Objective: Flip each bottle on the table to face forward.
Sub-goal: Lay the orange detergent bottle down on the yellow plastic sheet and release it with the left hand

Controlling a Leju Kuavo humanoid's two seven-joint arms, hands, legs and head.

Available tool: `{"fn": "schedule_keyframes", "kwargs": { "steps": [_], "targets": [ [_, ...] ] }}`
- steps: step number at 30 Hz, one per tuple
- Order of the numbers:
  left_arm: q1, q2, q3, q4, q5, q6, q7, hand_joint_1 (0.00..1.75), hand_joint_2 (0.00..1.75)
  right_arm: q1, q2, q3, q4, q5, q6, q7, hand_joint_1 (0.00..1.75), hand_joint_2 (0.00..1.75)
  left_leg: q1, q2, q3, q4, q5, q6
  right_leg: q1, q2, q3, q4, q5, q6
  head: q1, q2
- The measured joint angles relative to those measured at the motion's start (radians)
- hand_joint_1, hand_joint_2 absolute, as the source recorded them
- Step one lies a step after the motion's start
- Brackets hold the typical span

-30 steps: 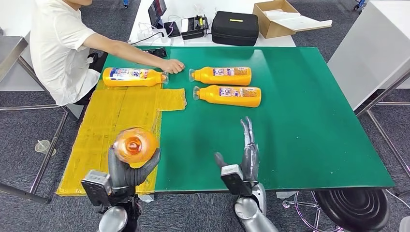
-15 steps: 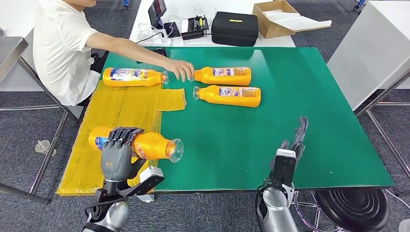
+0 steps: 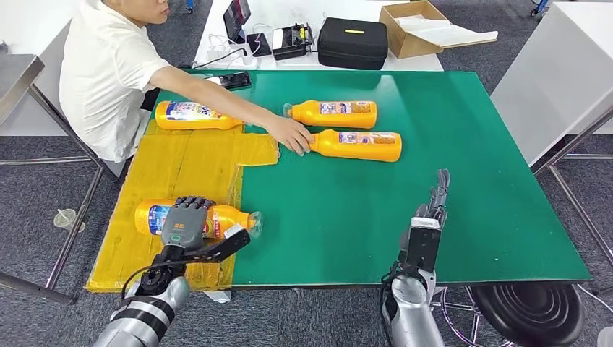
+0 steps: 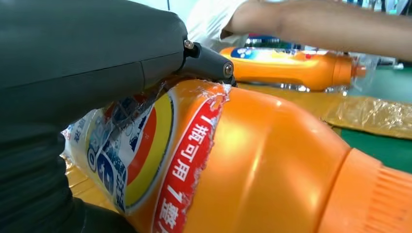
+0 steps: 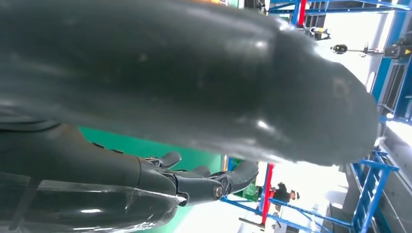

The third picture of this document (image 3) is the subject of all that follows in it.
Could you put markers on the tablet on stand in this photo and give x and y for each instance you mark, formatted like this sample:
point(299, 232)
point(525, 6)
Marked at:
point(236, 14)

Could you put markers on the yellow taped board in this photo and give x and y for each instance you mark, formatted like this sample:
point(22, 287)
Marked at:
point(191, 163)

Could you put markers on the white table with metal legs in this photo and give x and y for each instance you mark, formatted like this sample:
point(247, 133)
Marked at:
point(550, 72)

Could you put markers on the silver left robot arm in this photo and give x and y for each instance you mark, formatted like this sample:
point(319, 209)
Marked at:
point(153, 306)

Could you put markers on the steel frame table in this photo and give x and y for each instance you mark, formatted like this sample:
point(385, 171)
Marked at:
point(14, 76)

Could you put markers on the white power strip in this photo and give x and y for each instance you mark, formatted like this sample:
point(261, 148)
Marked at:
point(246, 60)

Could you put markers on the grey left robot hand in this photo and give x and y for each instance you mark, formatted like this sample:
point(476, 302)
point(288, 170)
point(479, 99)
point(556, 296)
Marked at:
point(184, 225)

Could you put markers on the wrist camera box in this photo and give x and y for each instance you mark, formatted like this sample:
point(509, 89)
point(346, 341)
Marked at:
point(230, 244)
point(424, 249)

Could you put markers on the person's right forearm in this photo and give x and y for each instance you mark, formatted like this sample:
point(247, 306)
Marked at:
point(239, 109)

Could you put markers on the white foam sheet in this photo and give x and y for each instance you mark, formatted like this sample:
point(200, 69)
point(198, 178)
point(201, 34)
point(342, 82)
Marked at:
point(445, 32)

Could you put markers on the cardboard box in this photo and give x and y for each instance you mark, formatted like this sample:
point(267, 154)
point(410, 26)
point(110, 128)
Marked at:
point(412, 48)

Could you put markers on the orange detergent bottle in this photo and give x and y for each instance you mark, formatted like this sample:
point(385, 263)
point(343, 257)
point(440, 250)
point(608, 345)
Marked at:
point(201, 123)
point(364, 151)
point(311, 115)
point(230, 220)

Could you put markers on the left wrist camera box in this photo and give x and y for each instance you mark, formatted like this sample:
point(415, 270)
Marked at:
point(230, 244)

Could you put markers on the black label printer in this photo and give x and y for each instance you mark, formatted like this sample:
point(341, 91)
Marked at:
point(292, 42)

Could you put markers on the black round stool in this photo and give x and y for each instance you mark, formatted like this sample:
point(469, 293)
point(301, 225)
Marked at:
point(531, 311)

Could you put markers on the blue cart leg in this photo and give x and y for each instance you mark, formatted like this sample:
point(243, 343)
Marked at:
point(538, 6)
point(189, 5)

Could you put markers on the black smartphone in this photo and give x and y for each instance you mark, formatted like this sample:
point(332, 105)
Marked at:
point(237, 79)

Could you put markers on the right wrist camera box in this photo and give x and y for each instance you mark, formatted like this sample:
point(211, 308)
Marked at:
point(424, 249)

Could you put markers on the person's right hand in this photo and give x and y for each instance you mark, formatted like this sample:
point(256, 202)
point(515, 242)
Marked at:
point(292, 136)

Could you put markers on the black zippered case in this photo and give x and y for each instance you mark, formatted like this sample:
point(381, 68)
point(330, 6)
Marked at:
point(352, 47)

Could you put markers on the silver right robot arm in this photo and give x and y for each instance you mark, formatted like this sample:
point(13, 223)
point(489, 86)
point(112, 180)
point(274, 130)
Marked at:
point(412, 311)

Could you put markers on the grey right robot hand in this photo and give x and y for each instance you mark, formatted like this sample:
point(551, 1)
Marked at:
point(438, 201)

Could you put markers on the person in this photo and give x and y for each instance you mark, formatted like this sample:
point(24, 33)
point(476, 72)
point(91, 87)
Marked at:
point(105, 81)

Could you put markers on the clear plastic cup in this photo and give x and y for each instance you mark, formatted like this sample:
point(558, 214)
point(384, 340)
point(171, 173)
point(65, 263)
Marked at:
point(66, 220)

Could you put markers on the small dark phone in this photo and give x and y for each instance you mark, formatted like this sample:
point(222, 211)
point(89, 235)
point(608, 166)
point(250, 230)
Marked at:
point(259, 44)

